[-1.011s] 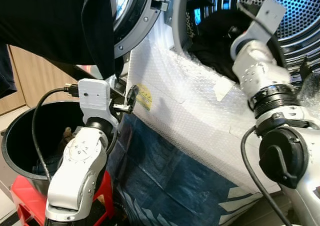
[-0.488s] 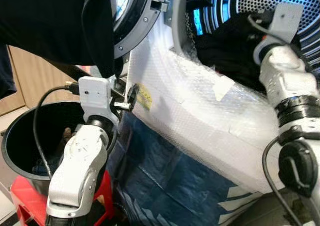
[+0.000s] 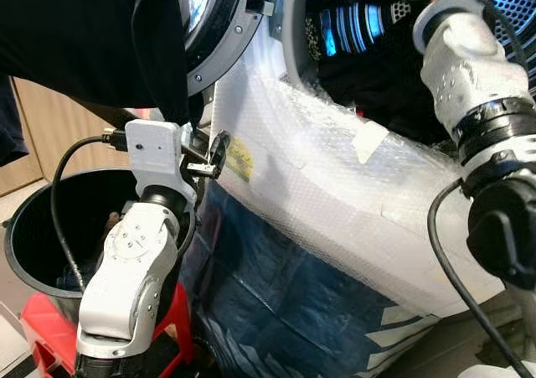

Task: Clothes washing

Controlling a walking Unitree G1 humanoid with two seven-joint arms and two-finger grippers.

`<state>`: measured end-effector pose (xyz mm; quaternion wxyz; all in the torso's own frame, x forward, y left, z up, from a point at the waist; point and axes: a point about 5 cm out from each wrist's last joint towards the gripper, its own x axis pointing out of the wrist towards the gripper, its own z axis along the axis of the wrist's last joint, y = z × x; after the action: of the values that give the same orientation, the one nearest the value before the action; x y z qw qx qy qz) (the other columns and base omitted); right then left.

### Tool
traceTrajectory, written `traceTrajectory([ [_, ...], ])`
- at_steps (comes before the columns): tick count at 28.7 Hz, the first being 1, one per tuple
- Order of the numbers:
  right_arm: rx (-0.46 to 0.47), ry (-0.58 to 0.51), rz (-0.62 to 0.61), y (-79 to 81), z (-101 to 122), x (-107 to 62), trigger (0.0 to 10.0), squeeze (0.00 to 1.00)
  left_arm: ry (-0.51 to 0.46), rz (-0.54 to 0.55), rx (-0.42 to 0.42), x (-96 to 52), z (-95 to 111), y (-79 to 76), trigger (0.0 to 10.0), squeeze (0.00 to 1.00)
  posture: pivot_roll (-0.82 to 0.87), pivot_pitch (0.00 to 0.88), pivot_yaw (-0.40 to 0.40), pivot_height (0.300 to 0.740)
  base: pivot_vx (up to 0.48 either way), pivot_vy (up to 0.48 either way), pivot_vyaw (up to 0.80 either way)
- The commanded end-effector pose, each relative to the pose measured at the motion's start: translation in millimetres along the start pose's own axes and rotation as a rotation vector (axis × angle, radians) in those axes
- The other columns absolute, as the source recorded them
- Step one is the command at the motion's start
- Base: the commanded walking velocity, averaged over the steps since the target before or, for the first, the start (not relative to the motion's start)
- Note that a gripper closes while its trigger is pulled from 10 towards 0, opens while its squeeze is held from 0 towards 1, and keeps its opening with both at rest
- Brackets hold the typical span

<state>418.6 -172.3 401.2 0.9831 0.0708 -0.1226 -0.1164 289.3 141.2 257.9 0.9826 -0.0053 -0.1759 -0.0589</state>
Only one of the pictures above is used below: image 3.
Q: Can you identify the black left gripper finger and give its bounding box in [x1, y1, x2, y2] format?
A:
[209, 130, 232, 180]

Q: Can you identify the white bubble-wrapped washing machine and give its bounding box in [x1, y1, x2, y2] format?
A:
[205, 0, 536, 320]

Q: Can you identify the brown crumpled garment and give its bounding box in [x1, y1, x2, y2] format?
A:
[102, 210, 126, 233]

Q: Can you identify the round grey washer door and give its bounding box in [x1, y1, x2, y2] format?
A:
[180, 0, 277, 98]

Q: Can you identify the white tape piece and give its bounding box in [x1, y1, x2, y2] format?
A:
[352, 122, 390, 165]

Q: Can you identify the light wooden cabinet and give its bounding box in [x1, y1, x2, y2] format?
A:
[0, 76, 139, 199]

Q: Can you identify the black round bucket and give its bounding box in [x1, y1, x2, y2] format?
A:
[4, 167, 198, 320]

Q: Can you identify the black draped shirt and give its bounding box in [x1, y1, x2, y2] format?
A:
[0, 0, 202, 165]

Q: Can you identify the perforated steel washer drum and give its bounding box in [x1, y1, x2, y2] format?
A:
[306, 0, 536, 60]

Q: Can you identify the black garment with white print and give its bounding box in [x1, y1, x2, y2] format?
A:
[318, 26, 457, 144]

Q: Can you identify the red plastic stool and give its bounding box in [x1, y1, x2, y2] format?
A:
[21, 282, 198, 378]

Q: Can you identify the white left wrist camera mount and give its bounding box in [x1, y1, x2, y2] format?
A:
[124, 120, 198, 203]

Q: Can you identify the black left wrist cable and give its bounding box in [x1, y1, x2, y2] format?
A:
[50, 129, 126, 291]

